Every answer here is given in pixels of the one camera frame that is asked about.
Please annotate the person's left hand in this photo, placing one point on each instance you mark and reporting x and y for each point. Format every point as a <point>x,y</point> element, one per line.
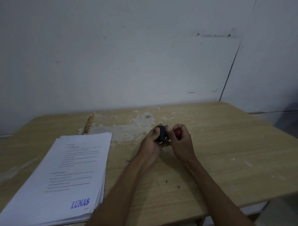
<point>149,146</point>

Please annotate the person's right hand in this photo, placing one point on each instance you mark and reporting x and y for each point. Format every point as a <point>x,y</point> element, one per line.
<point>181,146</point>

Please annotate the person's right thumb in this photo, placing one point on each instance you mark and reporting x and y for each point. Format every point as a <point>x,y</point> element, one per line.
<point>169,132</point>

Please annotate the person's left thumb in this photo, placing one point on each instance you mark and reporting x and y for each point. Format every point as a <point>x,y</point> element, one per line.
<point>155,131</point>

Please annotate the black stamp base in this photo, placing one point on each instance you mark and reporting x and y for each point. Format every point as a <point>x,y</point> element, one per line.
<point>162,133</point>

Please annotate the person's right forearm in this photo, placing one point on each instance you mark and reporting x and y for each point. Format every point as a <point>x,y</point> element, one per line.
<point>214,193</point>

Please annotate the person's left forearm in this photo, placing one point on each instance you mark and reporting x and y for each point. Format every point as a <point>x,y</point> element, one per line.
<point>121,195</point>

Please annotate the yellow patterned pencil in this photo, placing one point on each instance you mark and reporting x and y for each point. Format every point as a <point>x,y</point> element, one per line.
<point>87,124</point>

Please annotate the stack of white printed papers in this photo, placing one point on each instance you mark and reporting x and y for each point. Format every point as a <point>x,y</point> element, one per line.
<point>58,179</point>

